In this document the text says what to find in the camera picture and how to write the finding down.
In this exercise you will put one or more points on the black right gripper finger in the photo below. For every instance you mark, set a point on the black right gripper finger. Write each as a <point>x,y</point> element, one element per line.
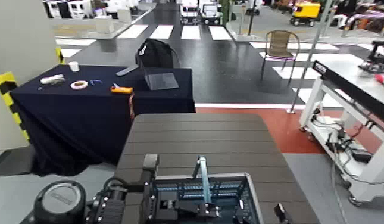
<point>280,214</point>

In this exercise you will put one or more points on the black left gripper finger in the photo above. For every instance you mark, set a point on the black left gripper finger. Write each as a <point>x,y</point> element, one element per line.
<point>241,216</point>

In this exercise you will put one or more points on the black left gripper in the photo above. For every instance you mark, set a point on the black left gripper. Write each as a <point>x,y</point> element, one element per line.
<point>146,203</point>

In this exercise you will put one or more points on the blue grey plastic crate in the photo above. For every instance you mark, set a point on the blue grey plastic crate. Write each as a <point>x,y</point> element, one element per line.
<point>185,187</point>

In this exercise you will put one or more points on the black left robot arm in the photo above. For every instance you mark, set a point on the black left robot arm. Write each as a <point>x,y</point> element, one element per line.
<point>58,203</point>

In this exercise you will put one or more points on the black power strip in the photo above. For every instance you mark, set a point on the black power strip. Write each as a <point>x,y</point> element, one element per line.
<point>362,155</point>

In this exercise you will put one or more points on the grey open laptop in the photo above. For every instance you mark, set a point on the grey open laptop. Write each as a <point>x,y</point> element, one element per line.
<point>162,81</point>

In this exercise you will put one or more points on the orange hand tool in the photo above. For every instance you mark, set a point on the orange hand tool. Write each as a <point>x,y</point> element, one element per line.
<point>121,90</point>

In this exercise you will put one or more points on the black tablecloth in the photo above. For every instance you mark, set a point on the black tablecloth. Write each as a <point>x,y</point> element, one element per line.
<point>69,125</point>

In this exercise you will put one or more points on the grey flat slab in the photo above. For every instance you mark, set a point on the grey flat slab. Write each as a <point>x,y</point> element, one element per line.
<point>126,71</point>

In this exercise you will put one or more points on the small blue item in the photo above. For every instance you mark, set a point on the small blue item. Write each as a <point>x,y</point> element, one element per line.
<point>96,81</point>

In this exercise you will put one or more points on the black backpack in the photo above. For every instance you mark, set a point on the black backpack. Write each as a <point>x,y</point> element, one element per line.
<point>157,54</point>

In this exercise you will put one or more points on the white paper cup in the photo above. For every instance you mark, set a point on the white paper cup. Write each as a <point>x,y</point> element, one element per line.
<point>74,66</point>

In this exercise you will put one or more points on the grey metal pole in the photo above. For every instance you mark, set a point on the grey metal pole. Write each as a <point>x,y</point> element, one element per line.
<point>307,62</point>

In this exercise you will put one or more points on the white crumpled object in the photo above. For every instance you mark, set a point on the white crumpled object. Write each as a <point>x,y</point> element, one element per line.
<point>52,79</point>

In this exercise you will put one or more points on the small yellow black hazard guard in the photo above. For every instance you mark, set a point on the small yellow black hazard guard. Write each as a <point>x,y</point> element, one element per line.
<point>59,55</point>

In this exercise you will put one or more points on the brown wicker metal chair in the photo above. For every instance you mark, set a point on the brown wicker metal chair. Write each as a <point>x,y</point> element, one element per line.
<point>279,42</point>

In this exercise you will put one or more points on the white box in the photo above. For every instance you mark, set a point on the white box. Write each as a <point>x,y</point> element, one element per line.
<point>104,24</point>
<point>124,15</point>

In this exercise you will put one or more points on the white vehicle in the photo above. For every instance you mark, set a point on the white vehicle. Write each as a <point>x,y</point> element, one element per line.
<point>210,12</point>
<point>189,11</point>

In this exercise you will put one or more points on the black robot device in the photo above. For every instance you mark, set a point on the black robot device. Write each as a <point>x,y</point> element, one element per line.
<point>377,59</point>

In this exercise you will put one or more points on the large yellow black hazard guard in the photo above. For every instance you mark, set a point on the large yellow black hazard guard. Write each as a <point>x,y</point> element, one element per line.
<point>5,86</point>

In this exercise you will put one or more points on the thin black pole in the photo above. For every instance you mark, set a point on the thin black pole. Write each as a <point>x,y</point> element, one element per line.
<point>251,17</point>

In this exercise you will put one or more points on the white machines row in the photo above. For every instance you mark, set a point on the white machines row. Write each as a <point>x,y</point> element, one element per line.
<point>76,7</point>

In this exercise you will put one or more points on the yellow vehicle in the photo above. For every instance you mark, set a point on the yellow vehicle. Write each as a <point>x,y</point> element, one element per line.
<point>305,11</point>

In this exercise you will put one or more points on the purple covered stall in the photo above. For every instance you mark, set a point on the purple covered stall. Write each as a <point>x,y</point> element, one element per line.
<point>370,17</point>

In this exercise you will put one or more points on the white frame table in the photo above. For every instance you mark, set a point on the white frame table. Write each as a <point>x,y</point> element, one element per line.
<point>338,67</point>

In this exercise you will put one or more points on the grey sign post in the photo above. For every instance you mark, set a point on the grey sign post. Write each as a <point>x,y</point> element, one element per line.
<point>242,18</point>

